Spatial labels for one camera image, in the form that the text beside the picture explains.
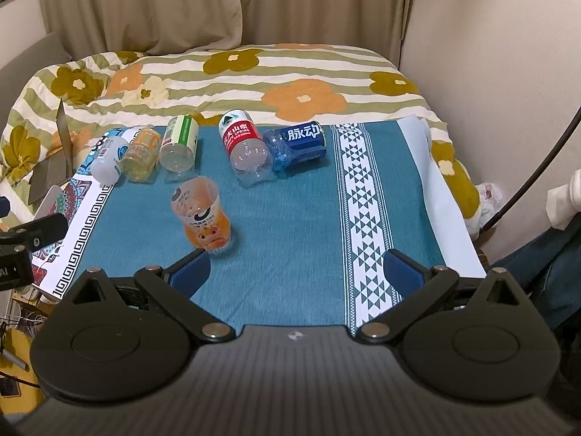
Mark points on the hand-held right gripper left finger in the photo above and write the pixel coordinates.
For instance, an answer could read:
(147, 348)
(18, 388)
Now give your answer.
(190, 276)

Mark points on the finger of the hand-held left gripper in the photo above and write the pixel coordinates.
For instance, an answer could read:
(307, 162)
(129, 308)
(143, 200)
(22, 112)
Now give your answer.
(43, 229)

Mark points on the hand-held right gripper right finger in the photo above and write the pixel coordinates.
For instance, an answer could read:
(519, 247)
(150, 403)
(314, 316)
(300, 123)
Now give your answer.
(404, 276)

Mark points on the orange label plastic bottle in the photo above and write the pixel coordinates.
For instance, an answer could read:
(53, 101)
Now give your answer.
(202, 218)
(141, 154)

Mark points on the grey laptop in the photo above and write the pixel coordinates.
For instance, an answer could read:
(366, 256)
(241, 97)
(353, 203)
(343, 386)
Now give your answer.
(50, 172)

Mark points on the yellow object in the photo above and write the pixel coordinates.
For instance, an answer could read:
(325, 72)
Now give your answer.
(18, 354)

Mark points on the white label plastic bottle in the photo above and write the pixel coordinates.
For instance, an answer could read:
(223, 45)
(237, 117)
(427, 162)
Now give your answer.
(106, 159)

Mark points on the teal patterned table cloth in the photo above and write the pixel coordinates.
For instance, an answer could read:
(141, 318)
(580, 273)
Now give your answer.
(290, 236)

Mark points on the white plastic bag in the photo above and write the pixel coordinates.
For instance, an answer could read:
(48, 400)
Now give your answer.
(489, 197)

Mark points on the green label plastic bottle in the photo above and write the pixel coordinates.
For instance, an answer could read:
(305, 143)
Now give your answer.
(179, 145)

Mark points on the person's jeans leg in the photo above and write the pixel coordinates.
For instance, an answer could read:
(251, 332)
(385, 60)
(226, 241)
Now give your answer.
(544, 272)

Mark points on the red label plastic bottle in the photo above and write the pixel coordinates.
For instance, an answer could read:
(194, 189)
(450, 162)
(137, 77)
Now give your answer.
(243, 143)

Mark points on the blue plastic bottle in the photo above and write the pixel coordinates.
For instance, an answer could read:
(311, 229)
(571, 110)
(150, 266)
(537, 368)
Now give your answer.
(295, 145)

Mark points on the grey headboard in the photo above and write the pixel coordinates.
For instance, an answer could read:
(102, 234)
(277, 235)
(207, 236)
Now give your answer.
(27, 59)

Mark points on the white garment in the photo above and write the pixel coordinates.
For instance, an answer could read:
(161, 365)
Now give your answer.
(565, 206)

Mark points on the floral striped blanket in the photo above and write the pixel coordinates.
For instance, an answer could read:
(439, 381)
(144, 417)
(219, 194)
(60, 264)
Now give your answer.
(295, 72)

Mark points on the beige curtain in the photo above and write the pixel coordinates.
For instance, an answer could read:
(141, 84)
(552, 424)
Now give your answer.
(295, 4)

